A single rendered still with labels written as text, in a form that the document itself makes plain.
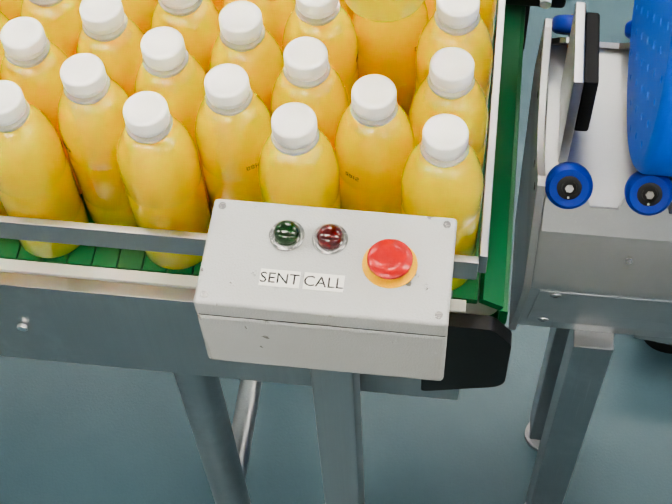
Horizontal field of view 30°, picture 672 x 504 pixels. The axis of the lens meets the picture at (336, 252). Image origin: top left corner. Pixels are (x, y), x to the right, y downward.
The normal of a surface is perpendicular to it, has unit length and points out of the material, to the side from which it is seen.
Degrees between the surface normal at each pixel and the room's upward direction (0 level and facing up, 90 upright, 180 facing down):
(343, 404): 90
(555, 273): 70
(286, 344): 90
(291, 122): 0
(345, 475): 90
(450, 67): 0
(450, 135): 0
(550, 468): 90
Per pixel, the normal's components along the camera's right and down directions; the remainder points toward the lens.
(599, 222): -0.11, 0.34
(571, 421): -0.12, 0.84
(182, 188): 0.61, 0.66
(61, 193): 0.86, 0.41
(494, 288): 0.47, -0.41
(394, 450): -0.04, -0.53
